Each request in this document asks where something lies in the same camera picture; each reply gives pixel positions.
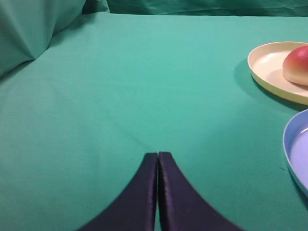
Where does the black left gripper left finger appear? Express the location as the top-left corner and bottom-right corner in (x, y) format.
(79, 153), (158, 231)

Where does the red yellow bread bun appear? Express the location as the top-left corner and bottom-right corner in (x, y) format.
(282, 45), (308, 86)

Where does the yellow plate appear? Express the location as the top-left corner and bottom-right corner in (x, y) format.
(247, 41), (308, 105)

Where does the green tablecloth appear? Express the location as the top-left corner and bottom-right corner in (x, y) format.
(0, 13), (308, 231)

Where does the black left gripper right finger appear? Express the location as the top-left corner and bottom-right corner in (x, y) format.
(158, 152), (241, 231)

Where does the blue plate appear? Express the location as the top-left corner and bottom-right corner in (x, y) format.
(282, 110), (308, 196)

